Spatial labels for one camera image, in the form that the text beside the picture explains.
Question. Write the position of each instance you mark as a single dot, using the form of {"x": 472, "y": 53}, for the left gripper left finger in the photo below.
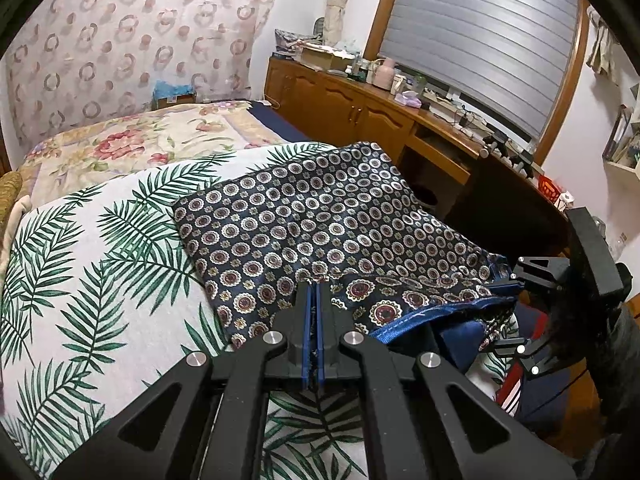
{"x": 206, "y": 417}

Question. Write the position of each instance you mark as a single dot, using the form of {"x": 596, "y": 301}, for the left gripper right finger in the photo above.
{"x": 422, "y": 418}

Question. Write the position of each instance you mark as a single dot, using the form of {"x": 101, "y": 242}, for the navy circle-patterned satin top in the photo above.
{"x": 346, "y": 218}

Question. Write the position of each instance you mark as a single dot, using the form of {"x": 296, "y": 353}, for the person's right forearm grey sleeve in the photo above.
{"x": 618, "y": 388}

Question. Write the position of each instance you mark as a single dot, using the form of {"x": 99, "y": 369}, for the long wooden sideboard cabinet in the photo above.
{"x": 480, "y": 197}

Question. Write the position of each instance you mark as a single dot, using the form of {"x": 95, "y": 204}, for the palm leaf print sheet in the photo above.
{"x": 100, "y": 299}

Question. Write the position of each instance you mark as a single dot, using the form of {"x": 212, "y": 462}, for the right tied beige curtain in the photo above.
{"x": 601, "y": 59}

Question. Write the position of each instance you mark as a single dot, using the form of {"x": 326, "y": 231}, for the purple tissue pouch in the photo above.
{"x": 408, "y": 99}

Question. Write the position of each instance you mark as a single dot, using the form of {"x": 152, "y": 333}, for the grey window roller blind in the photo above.
{"x": 508, "y": 55}

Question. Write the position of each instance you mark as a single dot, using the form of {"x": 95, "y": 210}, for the pink thermos jug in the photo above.
{"x": 383, "y": 73}

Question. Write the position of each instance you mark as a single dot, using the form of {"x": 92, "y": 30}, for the floral beige quilt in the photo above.
{"x": 91, "y": 155}

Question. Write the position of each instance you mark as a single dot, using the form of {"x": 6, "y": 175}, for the gold patterned folded blanket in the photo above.
{"x": 10, "y": 186}

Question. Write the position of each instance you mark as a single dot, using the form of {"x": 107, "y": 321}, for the cardboard box with blue cloth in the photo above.
{"x": 165, "y": 95}

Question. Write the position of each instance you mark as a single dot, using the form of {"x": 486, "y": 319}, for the open cardboard box on cabinet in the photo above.
{"x": 324, "y": 58}

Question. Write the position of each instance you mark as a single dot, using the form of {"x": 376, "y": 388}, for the pink circle-patterned curtain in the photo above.
{"x": 77, "y": 62}

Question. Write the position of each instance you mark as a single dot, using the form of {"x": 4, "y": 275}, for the white wall shelf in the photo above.
{"x": 621, "y": 152}

